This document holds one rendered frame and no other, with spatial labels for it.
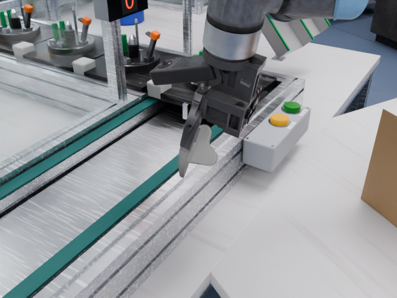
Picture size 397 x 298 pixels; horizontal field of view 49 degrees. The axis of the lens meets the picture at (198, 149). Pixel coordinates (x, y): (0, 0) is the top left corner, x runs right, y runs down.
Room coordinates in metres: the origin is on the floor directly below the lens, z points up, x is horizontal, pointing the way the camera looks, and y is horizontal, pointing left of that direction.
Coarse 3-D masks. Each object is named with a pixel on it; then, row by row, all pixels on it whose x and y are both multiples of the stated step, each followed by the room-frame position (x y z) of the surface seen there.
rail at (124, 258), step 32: (288, 96) 0.97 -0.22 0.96; (224, 160) 0.71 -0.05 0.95; (160, 192) 0.59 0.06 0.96; (192, 192) 0.61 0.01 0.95; (224, 192) 0.71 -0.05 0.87; (128, 224) 0.51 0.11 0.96; (160, 224) 0.53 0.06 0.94; (192, 224) 0.61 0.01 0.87; (96, 256) 0.45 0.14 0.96; (128, 256) 0.46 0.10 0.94; (160, 256) 0.52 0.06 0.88; (64, 288) 0.39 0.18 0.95; (96, 288) 0.40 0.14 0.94; (128, 288) 0.45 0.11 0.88
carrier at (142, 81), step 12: (132, 36) 1.15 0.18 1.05; (132, 48) 1.15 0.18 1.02; (144, 48) 1.22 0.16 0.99; (132, 60) 1.13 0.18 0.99; (144, 60) 1.13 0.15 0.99; (156, 60) 1.13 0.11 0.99; (132, 72) 1.09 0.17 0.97; (144, 72) 1.09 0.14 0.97; (132, 84) 1.02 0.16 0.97; (144, 84) 1.02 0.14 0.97
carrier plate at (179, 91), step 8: (264, 80) 1.04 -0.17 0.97; (272, 80) 1.04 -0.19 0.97; (176, 88) 0.99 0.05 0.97; (184, 88) 0.99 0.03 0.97; (264, 88) 1.00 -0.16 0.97; (168, 96) 0.95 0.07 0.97; (176, 96) 0.94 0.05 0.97; (184, 96) 0.94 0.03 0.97; (192, 96) 0.94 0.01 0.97; (176, 104) 0.94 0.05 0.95
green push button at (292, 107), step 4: (284, 104) 0.90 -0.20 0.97; (288, 104) 0.90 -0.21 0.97; (292, 104) 0.90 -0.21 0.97; (296, 104) 0.90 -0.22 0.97; (284, 108) 0.89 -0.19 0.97; (288, 108) 0.88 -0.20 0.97; (292, 108) 0.88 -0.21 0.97; (296, 108) 0.88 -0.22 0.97; (300, 108) 0.89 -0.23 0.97; (292, 112) 0.88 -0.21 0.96; (296, 112) 0.88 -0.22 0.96
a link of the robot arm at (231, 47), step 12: (204, 24) 0.58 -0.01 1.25; (204, 36) 0.57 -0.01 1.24; (216, 36) 0.55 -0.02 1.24; (228, 36) 0.54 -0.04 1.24; (240, 36) 0.54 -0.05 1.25; (252, 36) 0.55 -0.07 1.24; (216, 48) 0.55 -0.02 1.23; (228, 48) 0.54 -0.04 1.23; (240, 48) 0.54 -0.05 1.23; (252, 48) 0.55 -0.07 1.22; (228, 60) 0.55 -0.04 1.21; (240, 60) 0.56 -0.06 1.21
